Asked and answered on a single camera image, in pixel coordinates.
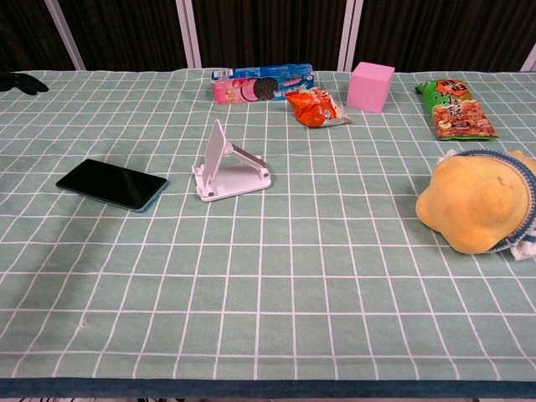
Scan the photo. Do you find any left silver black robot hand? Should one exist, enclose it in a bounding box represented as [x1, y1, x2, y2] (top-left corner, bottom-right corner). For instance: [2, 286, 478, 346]
[0, 71, 49, 95]

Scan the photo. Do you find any black rectangular pad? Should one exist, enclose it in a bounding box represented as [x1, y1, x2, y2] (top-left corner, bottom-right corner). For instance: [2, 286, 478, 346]
[55, 158, 169, 213]

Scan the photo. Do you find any white plastic stand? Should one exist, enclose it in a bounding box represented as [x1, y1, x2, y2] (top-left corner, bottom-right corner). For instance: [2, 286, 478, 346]
[192, 119, 272, 204]

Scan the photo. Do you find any blue pink cookie box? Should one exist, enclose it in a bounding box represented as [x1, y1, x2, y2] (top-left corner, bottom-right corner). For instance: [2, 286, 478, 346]
[211, 63, 315, 105]

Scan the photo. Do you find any orange snack bag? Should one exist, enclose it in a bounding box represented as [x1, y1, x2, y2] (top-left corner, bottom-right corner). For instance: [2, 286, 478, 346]
[285, 86, 353, 129]

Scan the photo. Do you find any green white checked tablecloth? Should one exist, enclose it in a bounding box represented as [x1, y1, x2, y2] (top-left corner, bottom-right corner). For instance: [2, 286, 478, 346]
[0, 69, 536, 399]

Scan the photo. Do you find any pink foam cube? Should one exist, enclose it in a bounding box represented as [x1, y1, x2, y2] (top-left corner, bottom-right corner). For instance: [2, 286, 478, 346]
[345, 61, 396, 115]

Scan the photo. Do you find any green rice cracker bag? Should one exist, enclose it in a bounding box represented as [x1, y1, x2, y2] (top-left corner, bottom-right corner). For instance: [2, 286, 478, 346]
[415, 78, 500, 142]

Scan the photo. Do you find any yellow plush toy striped scarf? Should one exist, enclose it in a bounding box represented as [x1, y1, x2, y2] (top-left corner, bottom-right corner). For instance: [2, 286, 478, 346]
[415, 148, 536, 262]

